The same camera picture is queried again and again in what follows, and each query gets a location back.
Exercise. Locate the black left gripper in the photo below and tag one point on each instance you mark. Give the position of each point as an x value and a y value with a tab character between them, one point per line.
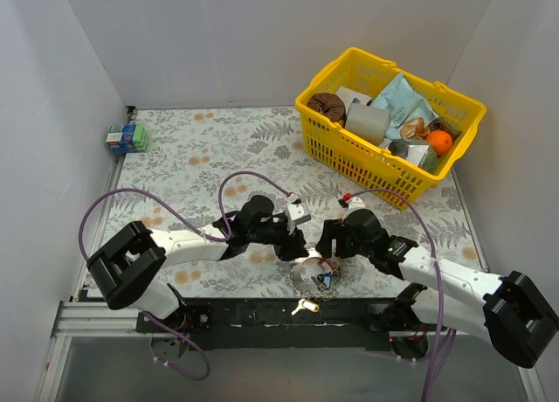
284	238

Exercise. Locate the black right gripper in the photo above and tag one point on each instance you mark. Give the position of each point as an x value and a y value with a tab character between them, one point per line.
334	239

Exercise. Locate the steel disc with keyrings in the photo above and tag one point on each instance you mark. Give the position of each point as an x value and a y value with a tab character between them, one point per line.
301	270

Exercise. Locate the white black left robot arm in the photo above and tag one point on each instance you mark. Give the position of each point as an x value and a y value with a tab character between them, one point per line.
125	268

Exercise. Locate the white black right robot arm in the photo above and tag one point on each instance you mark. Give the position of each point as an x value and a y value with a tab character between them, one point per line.
507	311

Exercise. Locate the blue key tag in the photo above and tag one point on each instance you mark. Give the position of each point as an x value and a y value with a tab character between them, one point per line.
324	281

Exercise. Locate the silver key with dark head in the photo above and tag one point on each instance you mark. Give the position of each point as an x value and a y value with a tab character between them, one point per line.
315	282

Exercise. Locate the brass key inside disc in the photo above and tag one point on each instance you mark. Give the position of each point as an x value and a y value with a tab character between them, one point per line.
298	308

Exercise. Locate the green speckled package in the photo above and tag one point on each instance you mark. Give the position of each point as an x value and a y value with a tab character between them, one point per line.
423	156

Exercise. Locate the yellow plastic basket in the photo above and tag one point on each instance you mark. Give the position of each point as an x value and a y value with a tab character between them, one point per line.
384	167

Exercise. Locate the white cylinder container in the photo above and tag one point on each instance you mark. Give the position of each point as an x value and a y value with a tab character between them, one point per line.
367	122

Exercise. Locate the brown round package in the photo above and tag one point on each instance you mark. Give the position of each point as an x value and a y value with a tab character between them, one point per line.
328	105

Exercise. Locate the orange fruit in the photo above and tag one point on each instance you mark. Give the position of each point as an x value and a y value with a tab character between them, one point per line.
440	141

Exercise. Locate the white box in basket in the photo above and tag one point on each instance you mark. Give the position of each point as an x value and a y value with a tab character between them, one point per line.
349	97

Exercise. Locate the light blue chips bag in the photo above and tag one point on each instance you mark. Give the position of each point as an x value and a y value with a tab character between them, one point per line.
410	113

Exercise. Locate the blue green sponge pack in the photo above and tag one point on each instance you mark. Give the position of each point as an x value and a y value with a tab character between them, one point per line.
129	138

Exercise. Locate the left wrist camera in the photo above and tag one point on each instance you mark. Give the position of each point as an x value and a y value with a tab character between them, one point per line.
297	213

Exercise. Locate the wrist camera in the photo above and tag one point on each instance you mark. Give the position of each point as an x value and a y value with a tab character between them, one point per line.
350	204
297	213

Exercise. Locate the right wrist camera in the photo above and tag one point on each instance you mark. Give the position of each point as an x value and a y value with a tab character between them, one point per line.
350	204

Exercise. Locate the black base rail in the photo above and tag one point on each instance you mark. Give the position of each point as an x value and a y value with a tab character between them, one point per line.
276	323

